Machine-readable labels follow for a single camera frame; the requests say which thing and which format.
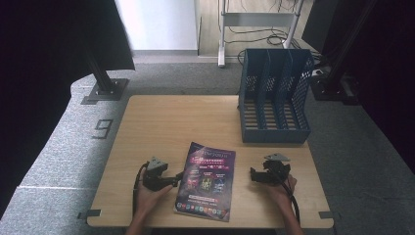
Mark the white metal stand frame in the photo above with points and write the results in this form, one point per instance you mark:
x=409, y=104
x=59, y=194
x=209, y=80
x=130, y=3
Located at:
x=257, y=19

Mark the person's right hand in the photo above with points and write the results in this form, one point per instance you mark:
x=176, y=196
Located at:
x=280, y=194

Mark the black stand with base plate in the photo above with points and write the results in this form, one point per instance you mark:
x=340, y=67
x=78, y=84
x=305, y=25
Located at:
x=104, y=88
x=336, y=81

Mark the purple magazine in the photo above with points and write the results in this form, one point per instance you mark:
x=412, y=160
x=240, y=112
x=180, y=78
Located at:
x=205, y=182

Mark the grey metal table bracket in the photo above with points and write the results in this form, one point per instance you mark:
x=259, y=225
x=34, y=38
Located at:
x=89, y=214

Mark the white panel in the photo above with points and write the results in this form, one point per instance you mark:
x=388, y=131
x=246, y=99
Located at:
x=160, y=23

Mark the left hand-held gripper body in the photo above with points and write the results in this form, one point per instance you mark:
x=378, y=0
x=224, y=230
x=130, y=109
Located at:
x=156, y=176

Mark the dark curtain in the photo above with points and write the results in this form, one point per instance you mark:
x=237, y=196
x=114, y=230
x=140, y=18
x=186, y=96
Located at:
x=39, y=81
x=391, y=81

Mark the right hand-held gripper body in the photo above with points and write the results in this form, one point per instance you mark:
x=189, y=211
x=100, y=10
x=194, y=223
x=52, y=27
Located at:
x=276, y=169

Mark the person's left hand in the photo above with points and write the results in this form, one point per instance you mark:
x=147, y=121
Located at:
x=148, y=197

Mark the blue plastic file rack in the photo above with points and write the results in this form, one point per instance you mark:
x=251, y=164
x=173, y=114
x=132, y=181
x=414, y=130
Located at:
x=274, y=98

